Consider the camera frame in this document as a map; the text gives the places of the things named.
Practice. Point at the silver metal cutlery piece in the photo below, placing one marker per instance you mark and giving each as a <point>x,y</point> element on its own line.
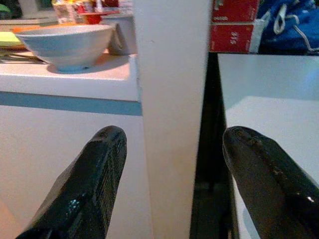
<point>17,57</point>

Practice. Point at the grey ceramic bowl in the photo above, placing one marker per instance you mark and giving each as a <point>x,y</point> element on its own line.
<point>67,47</point>

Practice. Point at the red plastic holder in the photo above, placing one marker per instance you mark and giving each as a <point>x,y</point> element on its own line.
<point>94,15</point>

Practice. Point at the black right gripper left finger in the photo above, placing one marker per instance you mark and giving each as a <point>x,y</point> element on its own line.
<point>94,174</point>

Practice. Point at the white kitchen counter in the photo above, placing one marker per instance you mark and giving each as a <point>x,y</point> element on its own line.
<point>49,139</point>

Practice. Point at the clear snack packet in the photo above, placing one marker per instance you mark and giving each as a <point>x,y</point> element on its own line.
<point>64,11</point>

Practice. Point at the grey ceramic cup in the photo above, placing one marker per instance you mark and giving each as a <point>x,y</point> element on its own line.
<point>123,37</point>

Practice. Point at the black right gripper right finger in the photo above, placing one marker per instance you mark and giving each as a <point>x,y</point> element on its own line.
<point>269,189</point>

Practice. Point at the white table with black legs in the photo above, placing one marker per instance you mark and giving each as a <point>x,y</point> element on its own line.
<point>269,74</point>

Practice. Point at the red cardboard box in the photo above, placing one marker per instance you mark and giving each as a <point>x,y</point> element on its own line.
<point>234,11</point>
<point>231,38</point>

